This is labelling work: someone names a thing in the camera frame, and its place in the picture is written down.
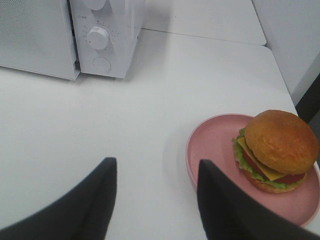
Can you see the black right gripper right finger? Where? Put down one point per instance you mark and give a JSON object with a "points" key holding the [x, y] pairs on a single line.
{"points": [[228, 213]]}

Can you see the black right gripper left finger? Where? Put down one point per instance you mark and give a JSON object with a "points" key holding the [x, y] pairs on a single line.
{"points": [[83, 213]]}

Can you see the pink round plate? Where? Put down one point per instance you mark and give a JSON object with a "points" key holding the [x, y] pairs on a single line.
{"points": [[212, 140]]}

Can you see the burger with sesame-free bun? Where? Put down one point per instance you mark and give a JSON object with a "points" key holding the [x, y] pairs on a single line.
{"points": [[275, 151]]}

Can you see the round white door button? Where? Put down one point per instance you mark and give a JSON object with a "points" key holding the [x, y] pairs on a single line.
{"points": [[101, 65]]}

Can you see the white timer knob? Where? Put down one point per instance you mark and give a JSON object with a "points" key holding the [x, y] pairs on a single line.
{"points": [[98, 38]]}

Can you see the white microwave door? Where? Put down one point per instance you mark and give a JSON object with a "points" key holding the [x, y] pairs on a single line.
{"points": [[36, 36]]}

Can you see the white microwave oven body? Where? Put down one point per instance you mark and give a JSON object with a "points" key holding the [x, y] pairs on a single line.
{"points": [[122, 19]]}

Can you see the white partition panel right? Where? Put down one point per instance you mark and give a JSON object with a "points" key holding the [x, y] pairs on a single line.
{"points": [[292, 32]]}

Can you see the upper white power knob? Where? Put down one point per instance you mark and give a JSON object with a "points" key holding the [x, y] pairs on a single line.
{"points": [[95, 5]]}

